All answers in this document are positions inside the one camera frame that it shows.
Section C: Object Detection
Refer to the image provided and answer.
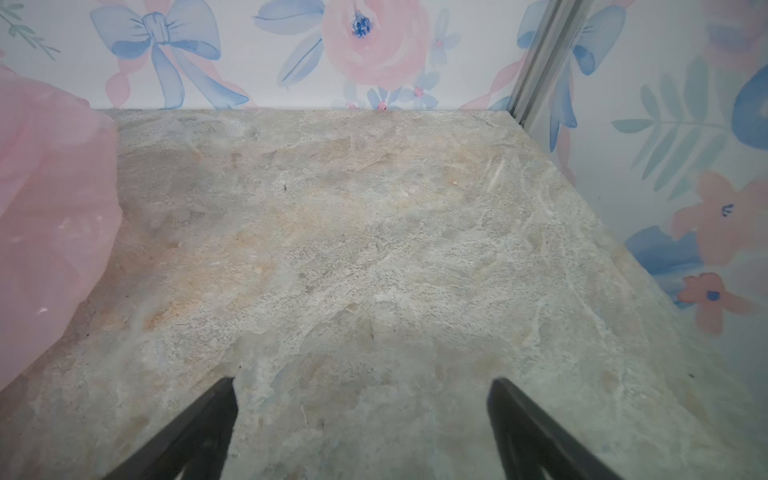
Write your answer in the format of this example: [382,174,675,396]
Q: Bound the aluminium corner post right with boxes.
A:
[506,0,593,129]

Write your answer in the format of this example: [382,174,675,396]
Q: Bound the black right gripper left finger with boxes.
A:
[106,377,239,479]

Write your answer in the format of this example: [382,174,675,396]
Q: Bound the pink plastic bag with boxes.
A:
[1,66,122,386]

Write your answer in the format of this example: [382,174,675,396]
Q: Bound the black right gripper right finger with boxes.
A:
[486,377,620,480]

